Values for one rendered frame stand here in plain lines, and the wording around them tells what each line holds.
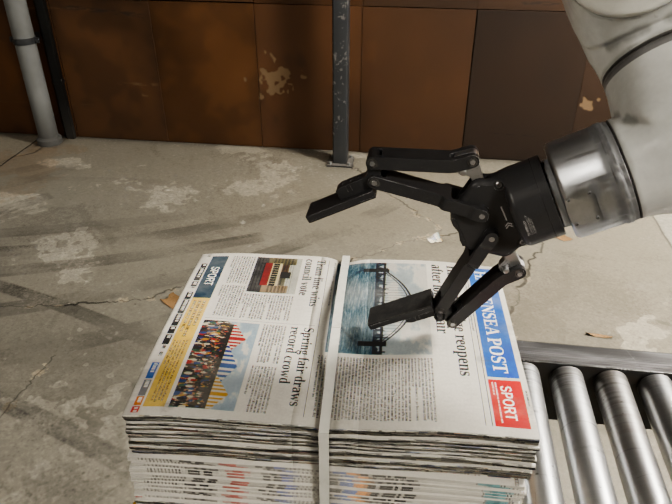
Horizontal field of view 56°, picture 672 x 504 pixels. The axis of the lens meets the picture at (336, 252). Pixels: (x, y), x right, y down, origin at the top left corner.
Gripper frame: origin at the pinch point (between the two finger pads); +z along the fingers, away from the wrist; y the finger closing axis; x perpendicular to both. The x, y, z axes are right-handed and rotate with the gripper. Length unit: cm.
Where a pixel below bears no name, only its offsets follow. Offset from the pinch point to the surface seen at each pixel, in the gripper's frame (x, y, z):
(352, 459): -13.8, 11.6, 3.8
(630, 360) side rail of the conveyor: 27, 46, -22
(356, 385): -8.3, 8.0, 2.3
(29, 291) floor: 134, 35, 177
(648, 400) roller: 20, 48, -22
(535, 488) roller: 1.0, 38.4, -6.4
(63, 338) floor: 108, 47, 152
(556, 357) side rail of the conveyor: 25.8, 40.9, -12.0
